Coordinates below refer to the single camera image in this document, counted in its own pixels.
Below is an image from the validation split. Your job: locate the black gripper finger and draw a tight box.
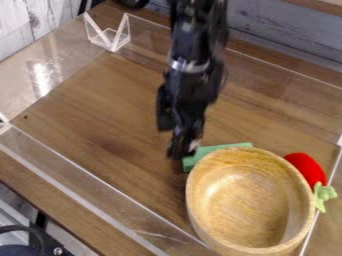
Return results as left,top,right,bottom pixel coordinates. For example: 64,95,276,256
167,128,203,160

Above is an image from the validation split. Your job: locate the black equipment base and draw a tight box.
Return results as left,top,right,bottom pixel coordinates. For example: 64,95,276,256
0,225,75,256

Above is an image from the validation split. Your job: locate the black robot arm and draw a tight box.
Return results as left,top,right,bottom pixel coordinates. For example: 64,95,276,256
157,0,229,160

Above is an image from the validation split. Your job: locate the clear acrylic corner bracket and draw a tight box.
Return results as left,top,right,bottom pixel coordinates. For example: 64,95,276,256
83,13,131,52

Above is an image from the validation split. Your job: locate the green foam block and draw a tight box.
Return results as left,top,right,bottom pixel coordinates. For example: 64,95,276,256
182,142,253,173

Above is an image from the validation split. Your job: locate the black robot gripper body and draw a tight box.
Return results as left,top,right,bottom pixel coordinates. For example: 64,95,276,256
157,58,227,134

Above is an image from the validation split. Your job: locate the red plush strawberry toy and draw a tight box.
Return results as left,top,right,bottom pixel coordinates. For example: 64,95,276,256
285,152,338,213

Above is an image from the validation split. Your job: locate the clear acrylic front barrier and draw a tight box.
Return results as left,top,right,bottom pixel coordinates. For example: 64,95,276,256
0,124,213,256

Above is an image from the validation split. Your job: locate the brown wooden bowl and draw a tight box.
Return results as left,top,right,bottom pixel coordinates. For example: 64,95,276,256
186,146,316,256

